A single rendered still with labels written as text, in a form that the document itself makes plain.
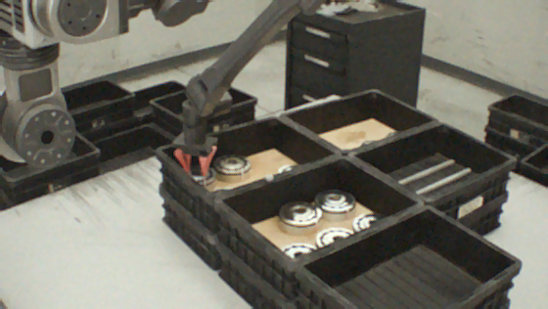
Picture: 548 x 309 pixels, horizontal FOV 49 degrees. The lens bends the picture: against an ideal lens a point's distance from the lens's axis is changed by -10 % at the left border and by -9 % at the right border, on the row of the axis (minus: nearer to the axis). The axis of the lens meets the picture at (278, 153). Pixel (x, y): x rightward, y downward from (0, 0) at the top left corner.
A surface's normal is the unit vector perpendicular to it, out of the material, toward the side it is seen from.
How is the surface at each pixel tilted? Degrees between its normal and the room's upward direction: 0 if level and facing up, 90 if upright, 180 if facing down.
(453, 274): 0
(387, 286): 0
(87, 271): 0
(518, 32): 90
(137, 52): 90
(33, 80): 90
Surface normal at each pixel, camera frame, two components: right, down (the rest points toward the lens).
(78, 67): 0.67, 0.36
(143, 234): 0.03, -0.89
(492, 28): -0.74, 0.29
